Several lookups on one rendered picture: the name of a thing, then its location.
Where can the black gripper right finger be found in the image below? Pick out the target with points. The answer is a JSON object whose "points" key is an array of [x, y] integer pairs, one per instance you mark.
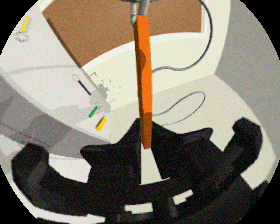
{"points": [[166, 145]]}

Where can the orange handle with grey loop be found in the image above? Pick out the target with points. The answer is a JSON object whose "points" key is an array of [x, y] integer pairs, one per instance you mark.
{"points": [[143, 73]]}

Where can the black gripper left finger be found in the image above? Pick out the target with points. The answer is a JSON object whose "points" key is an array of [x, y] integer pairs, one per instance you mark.
{"points": [[126, 152]]}

